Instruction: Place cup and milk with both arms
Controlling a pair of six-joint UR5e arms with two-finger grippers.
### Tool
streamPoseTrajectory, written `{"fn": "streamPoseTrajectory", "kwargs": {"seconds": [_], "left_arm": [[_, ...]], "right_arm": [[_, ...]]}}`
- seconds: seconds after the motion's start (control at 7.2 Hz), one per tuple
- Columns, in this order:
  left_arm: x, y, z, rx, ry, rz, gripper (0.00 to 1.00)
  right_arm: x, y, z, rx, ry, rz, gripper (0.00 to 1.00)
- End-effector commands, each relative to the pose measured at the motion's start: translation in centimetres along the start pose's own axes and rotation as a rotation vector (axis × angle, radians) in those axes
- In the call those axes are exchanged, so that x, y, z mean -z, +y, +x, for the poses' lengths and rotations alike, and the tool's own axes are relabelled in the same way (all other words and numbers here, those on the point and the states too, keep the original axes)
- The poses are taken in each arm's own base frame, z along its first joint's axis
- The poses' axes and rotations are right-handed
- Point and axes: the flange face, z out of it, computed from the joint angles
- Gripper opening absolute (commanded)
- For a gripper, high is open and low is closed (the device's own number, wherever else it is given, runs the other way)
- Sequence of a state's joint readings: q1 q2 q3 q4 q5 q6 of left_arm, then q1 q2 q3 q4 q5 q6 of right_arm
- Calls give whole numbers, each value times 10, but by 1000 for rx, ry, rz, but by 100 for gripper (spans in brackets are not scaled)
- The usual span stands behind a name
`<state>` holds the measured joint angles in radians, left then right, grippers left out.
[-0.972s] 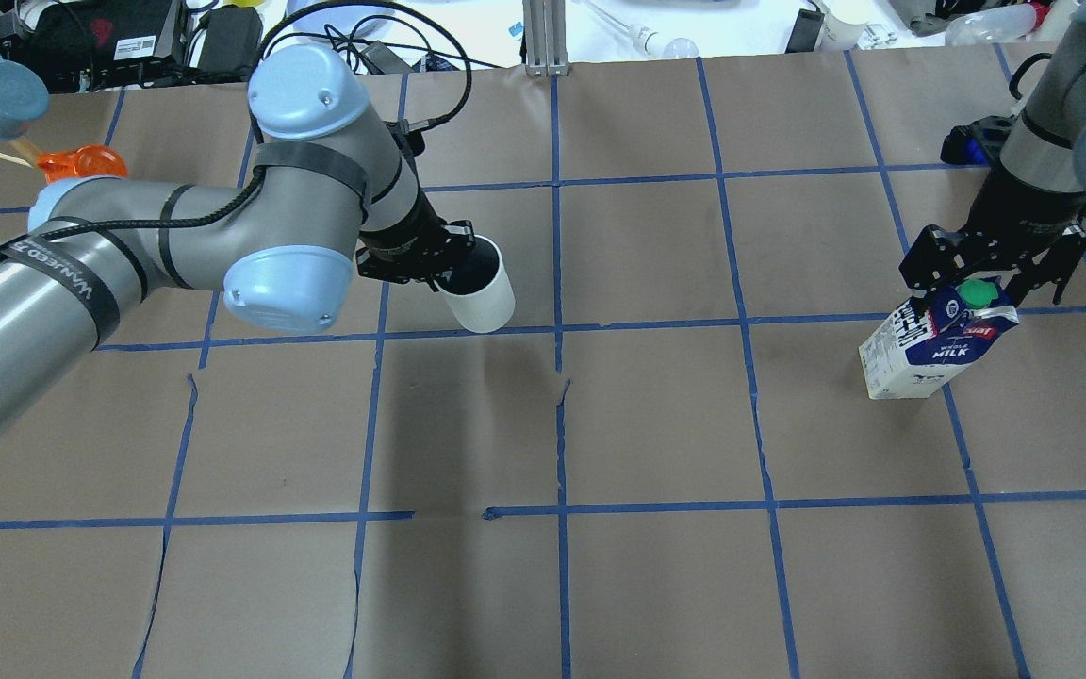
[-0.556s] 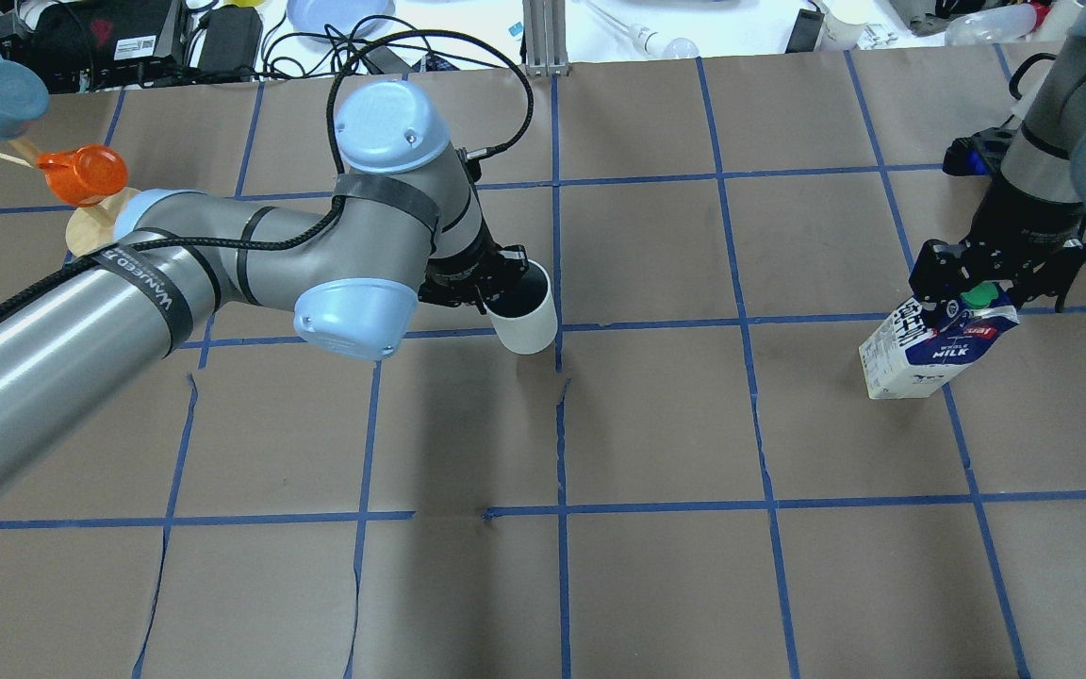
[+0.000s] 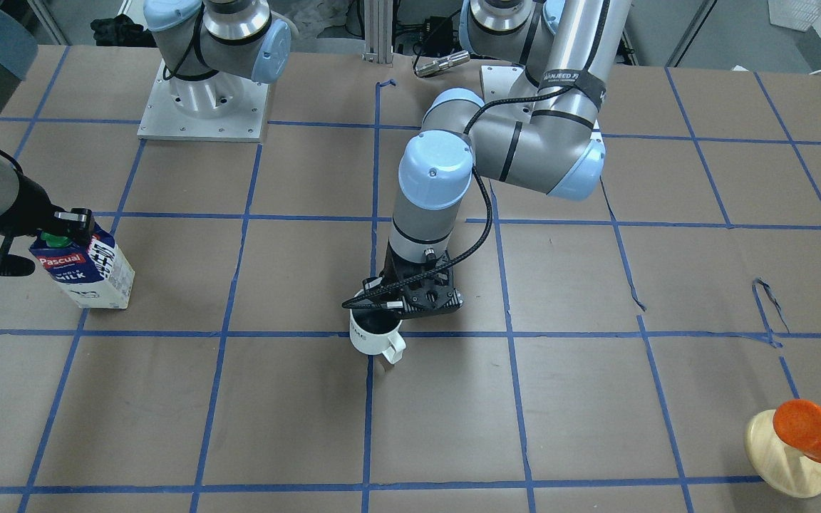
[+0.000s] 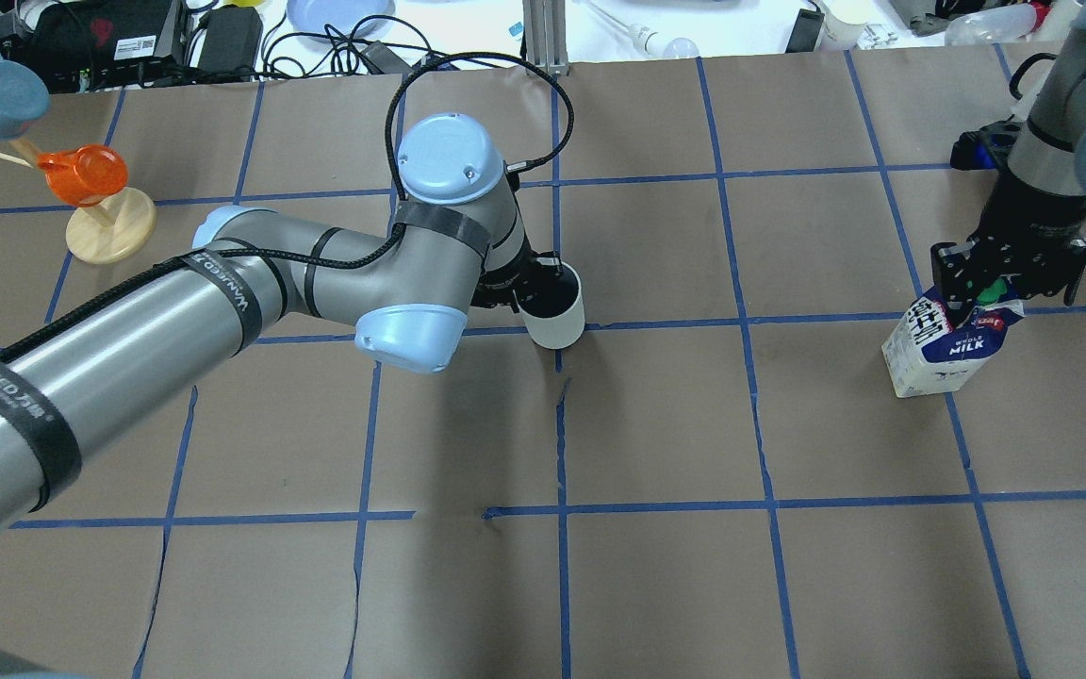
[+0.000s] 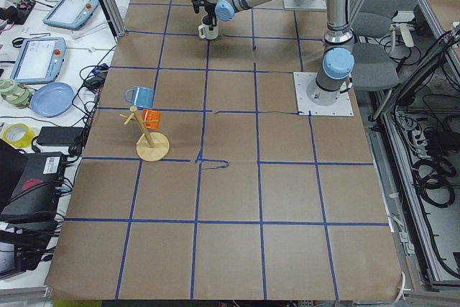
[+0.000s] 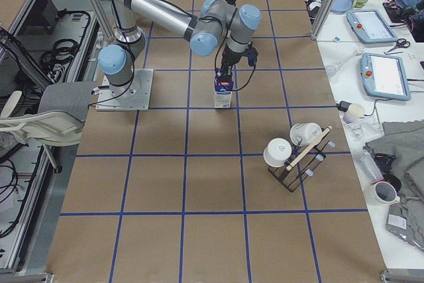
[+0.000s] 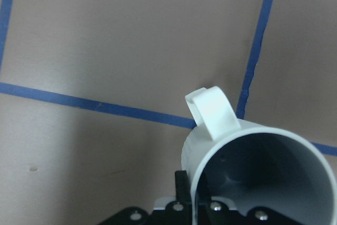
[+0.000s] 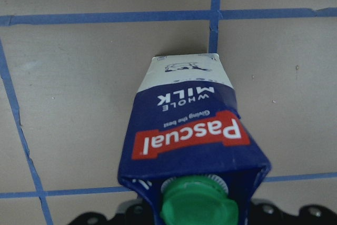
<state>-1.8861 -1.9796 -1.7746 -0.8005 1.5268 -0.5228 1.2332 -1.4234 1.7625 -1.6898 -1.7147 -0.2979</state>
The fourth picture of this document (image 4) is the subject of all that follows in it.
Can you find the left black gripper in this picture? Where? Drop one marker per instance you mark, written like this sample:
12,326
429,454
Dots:
512,280

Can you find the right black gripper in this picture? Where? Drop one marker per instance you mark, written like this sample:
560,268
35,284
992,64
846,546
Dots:
1030,213

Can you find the white mug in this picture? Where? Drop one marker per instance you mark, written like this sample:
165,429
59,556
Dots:
557,319

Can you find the milk carton green cap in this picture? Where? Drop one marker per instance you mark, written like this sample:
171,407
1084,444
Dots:
927,354

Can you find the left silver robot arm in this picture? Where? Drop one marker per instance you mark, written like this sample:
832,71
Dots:
458,241

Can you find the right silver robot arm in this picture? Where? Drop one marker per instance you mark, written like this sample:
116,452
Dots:
1048,148

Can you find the orange cup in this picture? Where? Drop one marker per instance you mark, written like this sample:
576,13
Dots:
85,176

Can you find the white light bulb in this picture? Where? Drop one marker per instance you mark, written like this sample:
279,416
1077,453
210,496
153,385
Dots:
655,43

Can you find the blue plate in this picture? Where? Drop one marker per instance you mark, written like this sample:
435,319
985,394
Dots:
351,18

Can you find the black power adapter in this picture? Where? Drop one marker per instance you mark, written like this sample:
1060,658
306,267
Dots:
227,49

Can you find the wooden mug tree stand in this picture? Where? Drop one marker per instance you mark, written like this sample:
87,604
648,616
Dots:
103,234

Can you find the black electronics box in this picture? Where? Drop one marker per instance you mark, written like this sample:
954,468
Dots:
93,45

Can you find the aluminium frame post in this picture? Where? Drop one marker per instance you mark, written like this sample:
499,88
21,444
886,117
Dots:
546,35

